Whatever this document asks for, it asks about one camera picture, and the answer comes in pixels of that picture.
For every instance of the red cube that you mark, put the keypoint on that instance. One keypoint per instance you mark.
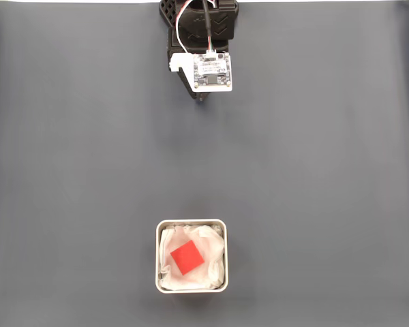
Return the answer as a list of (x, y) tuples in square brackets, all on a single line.
[(187, 257)]

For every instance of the square beige box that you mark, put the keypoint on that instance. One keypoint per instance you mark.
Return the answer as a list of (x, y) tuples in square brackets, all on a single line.
[(157, 255)]

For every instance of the grey table mat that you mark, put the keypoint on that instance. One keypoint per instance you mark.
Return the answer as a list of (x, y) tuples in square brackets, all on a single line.
[(71, 153)]

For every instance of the camera board on white mount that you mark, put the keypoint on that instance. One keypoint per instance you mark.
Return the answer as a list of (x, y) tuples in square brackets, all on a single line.
[(213, 69)]

